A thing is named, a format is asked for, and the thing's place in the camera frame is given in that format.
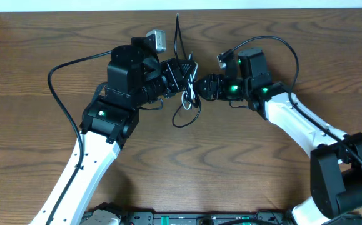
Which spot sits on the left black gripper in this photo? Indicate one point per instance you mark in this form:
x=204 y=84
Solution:
x=169 y=72

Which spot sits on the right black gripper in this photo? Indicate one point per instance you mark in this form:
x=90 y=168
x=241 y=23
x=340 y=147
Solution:
x=209 y=89

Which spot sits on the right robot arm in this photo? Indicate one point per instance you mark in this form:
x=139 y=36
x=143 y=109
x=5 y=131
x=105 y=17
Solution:
x=335 y=156

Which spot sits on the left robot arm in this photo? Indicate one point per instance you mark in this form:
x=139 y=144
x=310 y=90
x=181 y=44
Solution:
x=135 y=77

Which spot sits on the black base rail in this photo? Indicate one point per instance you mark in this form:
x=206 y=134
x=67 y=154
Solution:
x=150 y=218

